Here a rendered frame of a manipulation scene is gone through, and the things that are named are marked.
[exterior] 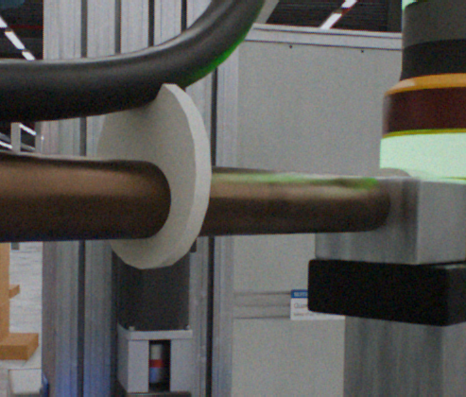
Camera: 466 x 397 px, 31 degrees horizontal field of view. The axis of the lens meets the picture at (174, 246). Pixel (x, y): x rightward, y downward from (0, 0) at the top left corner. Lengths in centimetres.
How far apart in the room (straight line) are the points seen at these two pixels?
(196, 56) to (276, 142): 201
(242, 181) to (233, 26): 3
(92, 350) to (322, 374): 120
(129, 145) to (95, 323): 98
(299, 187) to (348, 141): 206
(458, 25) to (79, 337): 94
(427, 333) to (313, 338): 200
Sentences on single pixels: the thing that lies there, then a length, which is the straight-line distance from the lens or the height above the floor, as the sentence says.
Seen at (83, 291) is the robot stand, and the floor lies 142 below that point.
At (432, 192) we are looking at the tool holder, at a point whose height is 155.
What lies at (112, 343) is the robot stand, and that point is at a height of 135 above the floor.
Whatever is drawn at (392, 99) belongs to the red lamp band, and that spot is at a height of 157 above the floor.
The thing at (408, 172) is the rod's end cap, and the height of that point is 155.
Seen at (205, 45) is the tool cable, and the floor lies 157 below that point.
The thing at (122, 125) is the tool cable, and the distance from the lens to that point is 15.
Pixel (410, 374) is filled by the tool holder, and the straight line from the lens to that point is 23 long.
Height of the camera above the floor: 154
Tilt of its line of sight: 3 degrees down
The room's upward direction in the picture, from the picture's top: 1 degrees clockwise
